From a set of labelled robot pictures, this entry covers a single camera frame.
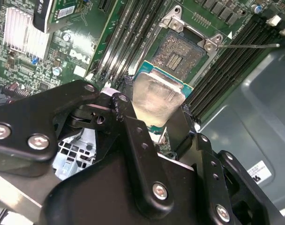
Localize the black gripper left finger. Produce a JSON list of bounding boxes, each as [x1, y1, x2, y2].
[[0, 75, 175, 213]]

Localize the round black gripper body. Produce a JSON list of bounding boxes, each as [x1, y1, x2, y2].
[[40, 150, 213, 225]]

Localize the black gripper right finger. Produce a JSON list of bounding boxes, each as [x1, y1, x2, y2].
[[165, 105, 285, 225]]

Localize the silver topped green CPU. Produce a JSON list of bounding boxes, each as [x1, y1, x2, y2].
[[132, 60, 195, 128]]

